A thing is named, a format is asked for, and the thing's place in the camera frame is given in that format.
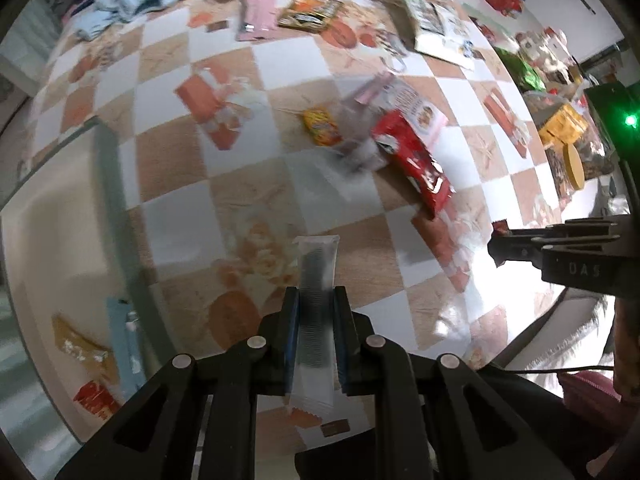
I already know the orange black snack bag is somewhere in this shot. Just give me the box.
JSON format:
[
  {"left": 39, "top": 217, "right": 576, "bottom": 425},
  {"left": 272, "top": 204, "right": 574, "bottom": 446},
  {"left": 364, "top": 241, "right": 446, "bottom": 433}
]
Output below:
[{"left": 277, "top": 0, "right": 343, "bottom": 32}]

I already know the yellow snack box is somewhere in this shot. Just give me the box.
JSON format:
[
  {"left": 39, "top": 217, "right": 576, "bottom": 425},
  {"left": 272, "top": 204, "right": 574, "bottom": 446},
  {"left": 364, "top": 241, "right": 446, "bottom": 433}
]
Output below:
[{"left": 538, "top": 104, "right": 588, "bottom": 148}]

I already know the pink snack pouch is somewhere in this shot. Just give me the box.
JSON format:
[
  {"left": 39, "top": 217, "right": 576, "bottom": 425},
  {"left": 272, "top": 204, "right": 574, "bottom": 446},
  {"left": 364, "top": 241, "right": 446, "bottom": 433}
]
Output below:
[{"left": 236, "top": 0, "right": 278, "bottom": 41}]

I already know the green foil snack bag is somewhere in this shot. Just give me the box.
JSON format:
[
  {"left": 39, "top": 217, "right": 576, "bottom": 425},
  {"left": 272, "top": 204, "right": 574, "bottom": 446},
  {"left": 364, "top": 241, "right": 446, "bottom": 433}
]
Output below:
[{"left": 495, "top": 47, "right": 546, "bottom": 93}]

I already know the white storage tray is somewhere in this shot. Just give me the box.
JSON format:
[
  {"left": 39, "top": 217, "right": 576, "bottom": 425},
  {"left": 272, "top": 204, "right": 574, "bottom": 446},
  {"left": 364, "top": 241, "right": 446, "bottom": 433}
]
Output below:
[{"left": 1, "top": 117, "right": 176, "bottom": 442}]

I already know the small yellow candy packet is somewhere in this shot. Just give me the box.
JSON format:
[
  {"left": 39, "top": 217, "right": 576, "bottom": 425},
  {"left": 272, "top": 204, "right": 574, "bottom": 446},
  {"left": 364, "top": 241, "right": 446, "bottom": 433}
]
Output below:
[{"left": 302, "top": 106, "right": 343, "bottom": 148}]

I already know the clear white snack packet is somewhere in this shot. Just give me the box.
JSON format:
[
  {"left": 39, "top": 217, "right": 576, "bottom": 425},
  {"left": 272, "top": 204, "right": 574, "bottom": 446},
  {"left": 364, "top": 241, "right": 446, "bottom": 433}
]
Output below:
[{"left": 290, "top": 235, "right": 340, "bottom": 418}]

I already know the pink white cookie packet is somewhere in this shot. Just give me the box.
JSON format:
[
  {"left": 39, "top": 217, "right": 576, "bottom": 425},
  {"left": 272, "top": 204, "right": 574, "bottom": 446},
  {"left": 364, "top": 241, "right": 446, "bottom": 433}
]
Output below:
[{"left": 343, "top": 73, "right": 448, "bottom": 148}]

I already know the red packet in tray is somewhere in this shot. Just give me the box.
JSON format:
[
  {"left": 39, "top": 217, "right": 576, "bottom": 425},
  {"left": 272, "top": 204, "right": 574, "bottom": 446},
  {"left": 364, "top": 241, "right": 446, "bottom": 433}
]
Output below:
[{"left": 74, "top": 380, "right": 120, "bottom": 420}]

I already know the golden snack bar packet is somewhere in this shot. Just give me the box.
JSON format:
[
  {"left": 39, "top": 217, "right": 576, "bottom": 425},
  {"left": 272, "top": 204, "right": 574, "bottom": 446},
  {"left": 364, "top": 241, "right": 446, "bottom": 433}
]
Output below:
[{"left": 52, "top": 315, "right": 119, "bottom": 385}]

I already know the checkered patterned tablecloth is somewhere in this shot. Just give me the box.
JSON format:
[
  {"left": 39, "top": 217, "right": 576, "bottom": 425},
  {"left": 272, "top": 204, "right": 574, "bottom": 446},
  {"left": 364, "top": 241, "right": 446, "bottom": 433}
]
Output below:
[{"left": 26, "top": 0, "right": 561, "bottom": 366}]

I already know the white printed booklet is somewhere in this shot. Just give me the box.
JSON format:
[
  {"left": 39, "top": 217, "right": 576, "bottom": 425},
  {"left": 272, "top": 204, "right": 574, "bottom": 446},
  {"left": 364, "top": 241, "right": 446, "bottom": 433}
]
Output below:
[{"left": 401, "top": 0, "right": 475, "bottom": 70}]

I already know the red snack packet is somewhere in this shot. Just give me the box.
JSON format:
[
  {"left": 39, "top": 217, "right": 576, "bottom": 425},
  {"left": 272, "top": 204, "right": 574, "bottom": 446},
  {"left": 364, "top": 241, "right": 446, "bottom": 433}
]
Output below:
[{"left": 371, "top": 110, "right": 454, "bottom": 220}]

